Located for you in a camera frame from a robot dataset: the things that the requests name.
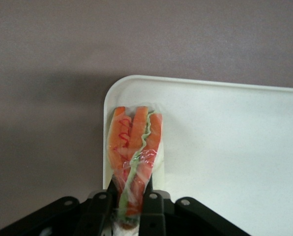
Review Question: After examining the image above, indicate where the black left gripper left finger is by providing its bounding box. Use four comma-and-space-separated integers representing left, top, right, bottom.
0, 180, 118, 236

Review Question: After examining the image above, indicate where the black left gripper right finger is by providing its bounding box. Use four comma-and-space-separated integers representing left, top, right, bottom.
138, 178, 251, 236

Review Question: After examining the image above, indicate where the triangle sandwich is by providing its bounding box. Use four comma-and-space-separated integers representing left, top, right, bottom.
107, 104, 167, 236

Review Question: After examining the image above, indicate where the cream plastic serving tray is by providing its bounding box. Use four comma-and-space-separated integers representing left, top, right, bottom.
102, 74, 293, 236

